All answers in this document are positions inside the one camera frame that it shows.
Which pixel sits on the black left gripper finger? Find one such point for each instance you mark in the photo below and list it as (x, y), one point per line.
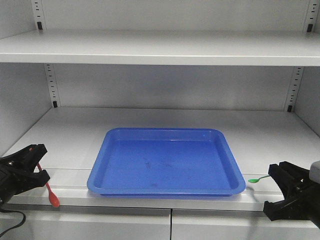
(23, 181)
(25, 159)

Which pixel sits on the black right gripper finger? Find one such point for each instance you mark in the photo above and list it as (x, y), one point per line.
(289, 178)
(288, 209)

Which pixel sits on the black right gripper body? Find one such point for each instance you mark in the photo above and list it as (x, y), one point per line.
(311, 196)

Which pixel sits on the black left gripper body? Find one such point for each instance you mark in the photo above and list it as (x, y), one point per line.
(10, 184)

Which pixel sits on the red plastic spoon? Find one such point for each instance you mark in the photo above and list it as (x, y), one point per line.
(53, 199)

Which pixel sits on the green plastic spoon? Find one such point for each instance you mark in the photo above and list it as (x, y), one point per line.
(256, 180)

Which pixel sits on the upper grey cabinet shelf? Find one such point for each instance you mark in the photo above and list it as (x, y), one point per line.
(193, 48)

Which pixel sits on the blue plastic tray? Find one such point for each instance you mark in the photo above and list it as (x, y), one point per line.
(165, 162)

